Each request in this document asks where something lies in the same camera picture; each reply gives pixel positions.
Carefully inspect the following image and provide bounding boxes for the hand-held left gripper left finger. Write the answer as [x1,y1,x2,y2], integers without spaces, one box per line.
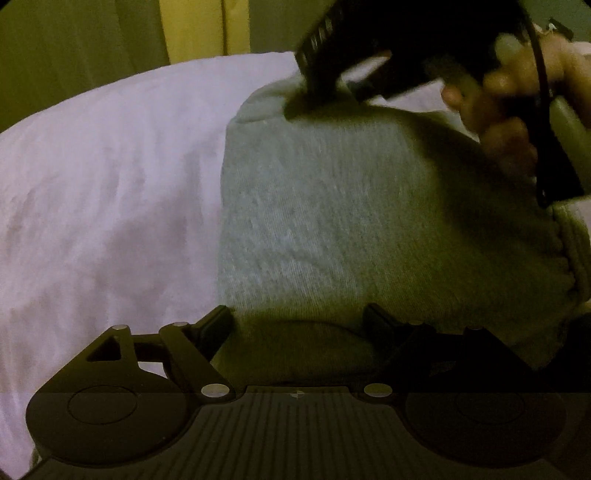
[87,305,237,403]

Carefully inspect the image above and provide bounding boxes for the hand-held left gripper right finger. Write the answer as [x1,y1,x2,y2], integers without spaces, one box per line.
[361,303,511,398]

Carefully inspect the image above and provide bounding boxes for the grey pants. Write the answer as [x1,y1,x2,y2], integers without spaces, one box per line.
[213,76,591,376]

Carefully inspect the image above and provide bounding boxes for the person's right hand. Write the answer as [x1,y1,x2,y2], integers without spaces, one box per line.
[440,33,591,178]

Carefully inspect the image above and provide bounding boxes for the green curtain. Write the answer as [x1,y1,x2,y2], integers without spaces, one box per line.
[221,0,334,57]
[0,0,172,134]

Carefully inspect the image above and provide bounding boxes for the lavender bed sheet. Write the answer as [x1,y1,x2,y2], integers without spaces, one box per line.
[0,51,481,480]

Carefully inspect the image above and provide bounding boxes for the yellow curtain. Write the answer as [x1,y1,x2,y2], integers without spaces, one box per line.
[158,0,228,66]

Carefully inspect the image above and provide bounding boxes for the black cable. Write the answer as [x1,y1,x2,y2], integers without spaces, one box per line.
[519,0,555,209]

